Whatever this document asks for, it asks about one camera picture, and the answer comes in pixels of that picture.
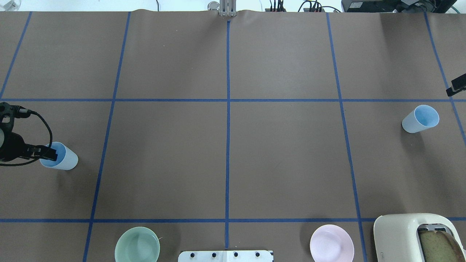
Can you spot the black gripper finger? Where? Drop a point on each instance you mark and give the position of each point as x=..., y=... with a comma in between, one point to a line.
x=457, y=85

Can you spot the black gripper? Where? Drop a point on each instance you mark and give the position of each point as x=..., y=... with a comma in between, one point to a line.
x=12, y=146

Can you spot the blue cup robot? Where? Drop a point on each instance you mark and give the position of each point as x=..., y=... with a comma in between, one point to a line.
x=66, y=158
x=421, y=118

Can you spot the black equipment box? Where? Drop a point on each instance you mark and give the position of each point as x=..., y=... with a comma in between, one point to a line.
x=397, y=6

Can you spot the green plastic bowl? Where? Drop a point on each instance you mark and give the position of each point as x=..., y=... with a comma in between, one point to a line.
x=138, y=244

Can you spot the brown bread slice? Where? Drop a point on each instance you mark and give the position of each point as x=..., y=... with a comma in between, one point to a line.
x=439, y=246

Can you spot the cream white toaster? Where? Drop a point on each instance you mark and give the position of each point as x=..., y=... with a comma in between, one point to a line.
x=396, y=235

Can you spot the pink plastic bowl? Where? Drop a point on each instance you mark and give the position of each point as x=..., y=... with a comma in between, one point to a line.
x=331, y=243

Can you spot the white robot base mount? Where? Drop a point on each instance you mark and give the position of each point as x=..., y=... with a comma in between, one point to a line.
x=227, y=256

